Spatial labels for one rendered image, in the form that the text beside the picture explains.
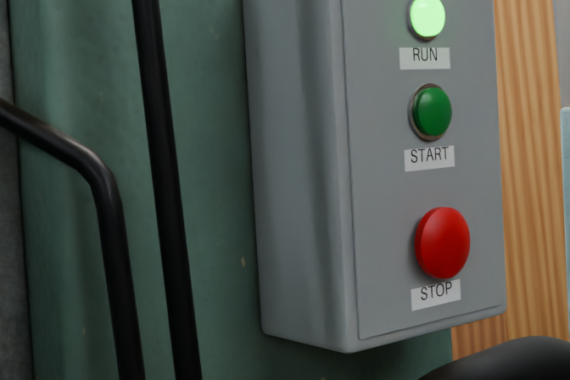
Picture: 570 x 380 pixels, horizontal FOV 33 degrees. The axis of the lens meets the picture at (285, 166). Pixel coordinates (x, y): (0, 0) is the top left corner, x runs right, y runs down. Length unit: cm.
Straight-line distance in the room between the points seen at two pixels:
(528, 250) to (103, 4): 186
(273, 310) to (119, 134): 10
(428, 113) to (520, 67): 181
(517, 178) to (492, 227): 174
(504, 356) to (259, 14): 20
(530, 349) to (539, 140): 174
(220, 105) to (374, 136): 7
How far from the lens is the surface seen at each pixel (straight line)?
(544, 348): 51
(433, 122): 40
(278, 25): 40
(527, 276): 219
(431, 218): 40
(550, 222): 224
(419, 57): 41
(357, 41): 38
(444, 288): 42
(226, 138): 42
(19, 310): 41
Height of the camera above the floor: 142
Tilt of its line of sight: 3 degrees down
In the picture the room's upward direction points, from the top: 3 degrees counter-clockwise
